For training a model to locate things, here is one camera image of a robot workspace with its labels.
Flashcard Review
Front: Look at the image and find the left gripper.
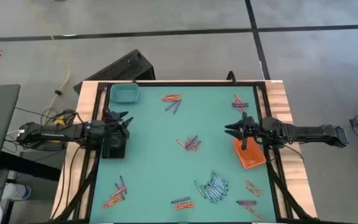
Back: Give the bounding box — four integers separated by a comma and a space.
85, 108, 134, 141

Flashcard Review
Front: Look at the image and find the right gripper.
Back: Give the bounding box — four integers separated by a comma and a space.
224, 111, 264, 151

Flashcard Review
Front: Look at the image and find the teal plastic basket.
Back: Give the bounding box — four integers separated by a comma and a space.
109, 82, 140, 104

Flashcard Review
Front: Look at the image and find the orange plastic basket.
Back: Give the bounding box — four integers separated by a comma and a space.
232, 136, 267, 170

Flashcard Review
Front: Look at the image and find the black plastic basket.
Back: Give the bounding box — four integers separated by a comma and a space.
101, 130, 127, 159

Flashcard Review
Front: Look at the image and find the teal table mat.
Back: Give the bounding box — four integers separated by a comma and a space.
88, 84, 278, 223

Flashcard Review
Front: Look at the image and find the yellow extension plug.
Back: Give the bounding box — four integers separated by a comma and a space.
53, 114, 67, 127

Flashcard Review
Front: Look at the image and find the white canister blue label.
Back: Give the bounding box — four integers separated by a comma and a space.
2, 182, 32, 202

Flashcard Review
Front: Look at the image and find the black bracket post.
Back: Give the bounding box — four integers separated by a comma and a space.
226, 70, 237, 85

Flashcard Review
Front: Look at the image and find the black floor cable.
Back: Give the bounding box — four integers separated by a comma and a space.
13, 106, 78, 125

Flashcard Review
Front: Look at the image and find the black table frame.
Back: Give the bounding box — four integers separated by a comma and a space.
51, 80, 319, 224

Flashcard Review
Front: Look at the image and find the yellow extension cord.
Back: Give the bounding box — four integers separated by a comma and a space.
29, 0, 71, 125

